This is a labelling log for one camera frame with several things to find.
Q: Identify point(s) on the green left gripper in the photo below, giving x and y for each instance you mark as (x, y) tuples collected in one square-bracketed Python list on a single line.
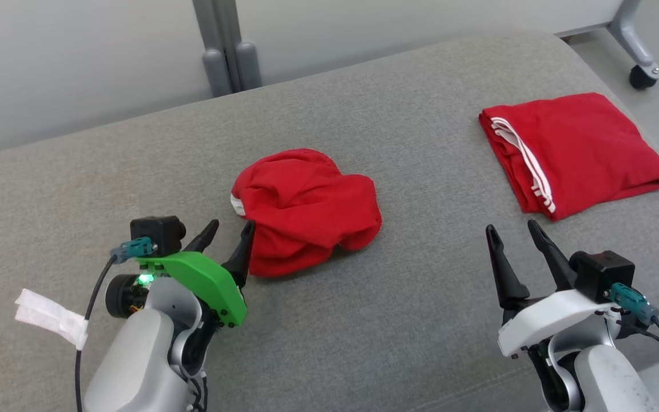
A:
[(209, 277)]

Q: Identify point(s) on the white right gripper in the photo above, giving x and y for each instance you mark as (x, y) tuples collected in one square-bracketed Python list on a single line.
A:
[(547, 317)]

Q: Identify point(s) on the red shorts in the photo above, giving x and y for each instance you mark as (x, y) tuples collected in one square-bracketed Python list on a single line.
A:
[(306, 212)]

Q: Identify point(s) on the red Bulls jersey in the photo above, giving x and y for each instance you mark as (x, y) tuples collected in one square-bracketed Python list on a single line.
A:
[(587, 149)]

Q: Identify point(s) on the grey fabric sofa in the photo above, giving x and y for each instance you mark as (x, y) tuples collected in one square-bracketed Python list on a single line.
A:
[(392, 320)]

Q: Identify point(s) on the grey partition leg with caster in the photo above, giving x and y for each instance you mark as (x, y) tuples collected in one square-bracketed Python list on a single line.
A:
[(630, 34)]

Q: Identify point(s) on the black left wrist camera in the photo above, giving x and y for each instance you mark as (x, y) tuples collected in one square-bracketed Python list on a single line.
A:
[(158, 234)]

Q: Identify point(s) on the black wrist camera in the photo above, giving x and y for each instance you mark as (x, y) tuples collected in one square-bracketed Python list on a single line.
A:
[(601, 274), (158, 234)]

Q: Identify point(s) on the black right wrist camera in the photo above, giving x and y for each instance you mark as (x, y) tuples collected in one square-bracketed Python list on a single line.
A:
[(601, 274)]

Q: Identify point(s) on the teal left camera connector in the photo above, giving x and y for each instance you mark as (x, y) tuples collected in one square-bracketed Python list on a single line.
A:
[(132, 249)]

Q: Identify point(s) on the teal camera connector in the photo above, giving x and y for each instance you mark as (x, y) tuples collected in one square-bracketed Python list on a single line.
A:
[(634, 303), (132, 249)]

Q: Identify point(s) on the teal right camera connector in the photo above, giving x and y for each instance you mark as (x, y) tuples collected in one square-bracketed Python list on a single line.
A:
[(634, 303)]

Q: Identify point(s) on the grey partition post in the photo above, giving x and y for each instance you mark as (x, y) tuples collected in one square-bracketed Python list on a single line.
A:
[(226, 51)]

